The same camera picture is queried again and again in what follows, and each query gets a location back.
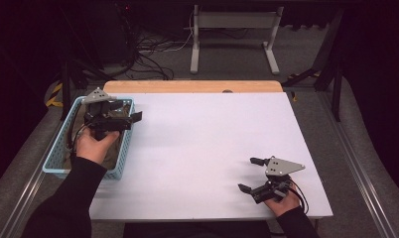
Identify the light blue plastic basket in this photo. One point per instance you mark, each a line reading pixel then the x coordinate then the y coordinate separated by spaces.
pixel 124 148

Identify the olive green pants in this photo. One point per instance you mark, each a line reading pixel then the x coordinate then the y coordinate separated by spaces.
pixel 113 155

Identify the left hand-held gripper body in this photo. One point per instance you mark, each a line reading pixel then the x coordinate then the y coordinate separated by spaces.
pixel 103 120

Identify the white metal stand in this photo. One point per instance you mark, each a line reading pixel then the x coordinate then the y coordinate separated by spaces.
pixel 234 20

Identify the yellow black striped tape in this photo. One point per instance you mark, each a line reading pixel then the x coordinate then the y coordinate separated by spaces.
pixel 303 74
pixel 55 95

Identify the black metal stand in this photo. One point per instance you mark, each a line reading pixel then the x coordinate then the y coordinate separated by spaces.
pixel 66 82
pixel 336 82

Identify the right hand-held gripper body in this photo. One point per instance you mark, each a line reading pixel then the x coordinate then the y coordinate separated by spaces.
pixel 282 167

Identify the aluminium floor rail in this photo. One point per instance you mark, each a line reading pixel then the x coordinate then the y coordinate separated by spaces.
pixel 359 172
pixel 25 201

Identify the person's right hand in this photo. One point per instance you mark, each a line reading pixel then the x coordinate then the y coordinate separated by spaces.
pixel 285 205

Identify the person's left hand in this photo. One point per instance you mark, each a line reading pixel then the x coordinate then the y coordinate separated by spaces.
pixel 91 148

